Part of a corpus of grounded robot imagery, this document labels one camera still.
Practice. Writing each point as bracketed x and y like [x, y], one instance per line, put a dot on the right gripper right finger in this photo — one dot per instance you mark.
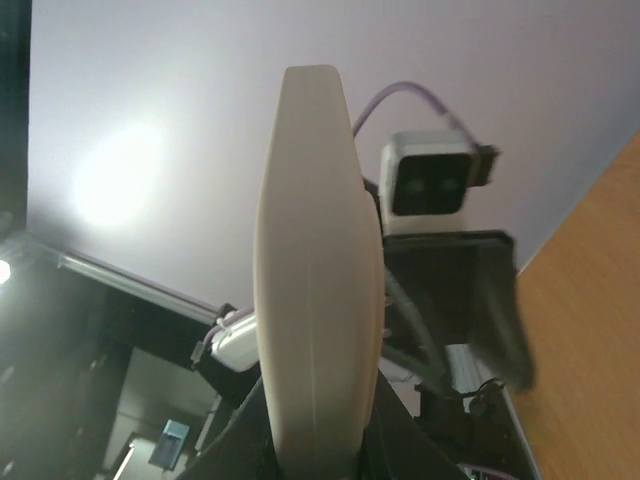
[393, 446]

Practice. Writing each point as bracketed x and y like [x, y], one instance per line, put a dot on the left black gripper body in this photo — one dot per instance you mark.
[440, 270]

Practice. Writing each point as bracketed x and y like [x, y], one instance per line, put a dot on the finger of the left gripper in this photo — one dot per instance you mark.
[408, 342]
[497, 335]

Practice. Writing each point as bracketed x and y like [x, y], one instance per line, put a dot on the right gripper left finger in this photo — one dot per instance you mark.
[243, 450]

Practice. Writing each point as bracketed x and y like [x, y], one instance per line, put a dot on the phone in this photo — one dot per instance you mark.
[318, 281]

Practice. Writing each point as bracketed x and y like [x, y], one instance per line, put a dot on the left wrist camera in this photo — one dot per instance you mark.
[425, 177]

